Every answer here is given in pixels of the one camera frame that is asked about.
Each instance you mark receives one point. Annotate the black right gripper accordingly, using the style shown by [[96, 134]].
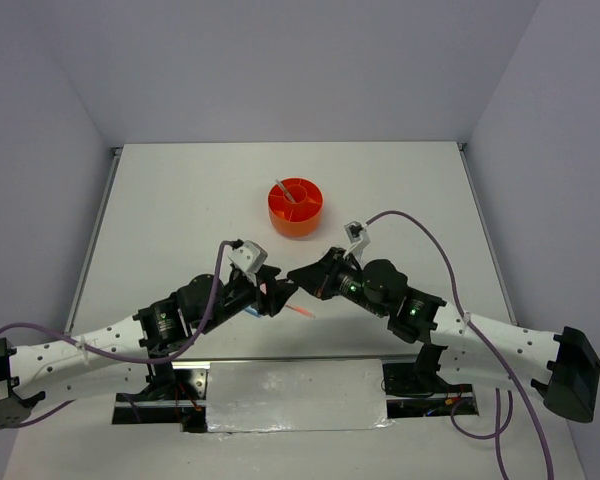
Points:
[[318, 278]]

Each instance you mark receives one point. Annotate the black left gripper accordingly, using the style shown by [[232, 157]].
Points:
[[277, 294]]

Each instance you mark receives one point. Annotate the thin orange pen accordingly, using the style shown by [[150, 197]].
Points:
[[300, 310]]

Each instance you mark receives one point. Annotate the clear white pen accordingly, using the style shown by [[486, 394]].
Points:
[[285, 191]]

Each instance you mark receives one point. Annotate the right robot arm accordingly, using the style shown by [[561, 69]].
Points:
[[562, 370]]

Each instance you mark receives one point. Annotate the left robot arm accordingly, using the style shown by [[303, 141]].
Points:
[[134, 354]]

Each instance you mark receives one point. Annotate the blue capsule eraser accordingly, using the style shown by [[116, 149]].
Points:
[[253, 313]]

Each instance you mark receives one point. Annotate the orange round compartment organizer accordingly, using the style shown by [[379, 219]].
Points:
[[300, 219]]

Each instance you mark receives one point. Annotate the silver foil covered panel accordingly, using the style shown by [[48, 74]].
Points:
[[296, 396]]

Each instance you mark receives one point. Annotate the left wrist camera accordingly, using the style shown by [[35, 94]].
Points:
[[247, 256]]

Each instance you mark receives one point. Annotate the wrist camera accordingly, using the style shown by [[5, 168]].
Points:
[[247, 256], [358, 237]]

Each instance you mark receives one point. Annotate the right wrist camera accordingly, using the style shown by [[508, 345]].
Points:
[[358, 237]]

